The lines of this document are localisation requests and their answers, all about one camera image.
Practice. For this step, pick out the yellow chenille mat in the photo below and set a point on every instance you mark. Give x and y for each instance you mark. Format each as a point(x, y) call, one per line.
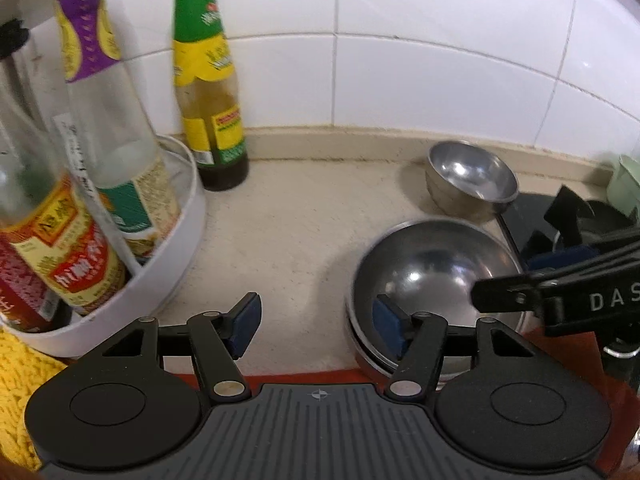
point(20, 385)

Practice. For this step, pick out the steel bowl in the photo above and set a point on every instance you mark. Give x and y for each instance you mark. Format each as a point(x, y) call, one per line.
point(465, 175)
point(430, 270)
point(367, 355)

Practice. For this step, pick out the yellow cap vinegar bottle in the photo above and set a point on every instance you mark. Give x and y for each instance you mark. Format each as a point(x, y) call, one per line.
point(65, 260)

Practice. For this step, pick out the purple label clear bottle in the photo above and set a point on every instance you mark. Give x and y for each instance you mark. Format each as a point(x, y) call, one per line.
point(115, 160)

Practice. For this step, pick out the black burner grate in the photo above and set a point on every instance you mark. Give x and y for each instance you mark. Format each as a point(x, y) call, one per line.
point(565, 210)

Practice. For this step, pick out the pale green cup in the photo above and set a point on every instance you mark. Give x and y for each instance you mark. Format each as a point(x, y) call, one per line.
point(627, 180)

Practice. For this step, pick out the white two-tier turntable rack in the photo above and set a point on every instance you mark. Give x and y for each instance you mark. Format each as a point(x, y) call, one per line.
point(165, 270)

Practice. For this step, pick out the red cloth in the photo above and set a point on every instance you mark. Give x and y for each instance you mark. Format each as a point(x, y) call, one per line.
point(560, 355)

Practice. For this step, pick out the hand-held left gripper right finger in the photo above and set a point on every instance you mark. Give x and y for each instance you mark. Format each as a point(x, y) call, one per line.
point(390, 327)

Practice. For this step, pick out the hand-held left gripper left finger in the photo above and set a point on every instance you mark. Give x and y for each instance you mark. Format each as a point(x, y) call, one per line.
point(245, 322)

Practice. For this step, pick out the red label soy sauce bottle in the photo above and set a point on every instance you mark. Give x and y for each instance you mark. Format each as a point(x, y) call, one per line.
point(20, 300)

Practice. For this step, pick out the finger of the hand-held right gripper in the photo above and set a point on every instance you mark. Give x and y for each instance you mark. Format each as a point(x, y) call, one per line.
point(505, 292)
point(560, 256)

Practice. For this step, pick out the black glass gas stove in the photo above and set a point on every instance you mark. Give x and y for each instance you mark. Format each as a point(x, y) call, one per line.
point(525, 210)

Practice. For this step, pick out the green yellow label sauce bottle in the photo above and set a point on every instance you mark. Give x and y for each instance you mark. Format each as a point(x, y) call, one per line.
point(210, 110)

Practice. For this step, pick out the black cap glass bottle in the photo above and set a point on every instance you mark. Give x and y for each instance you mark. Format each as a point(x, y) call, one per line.
point(25, 105)

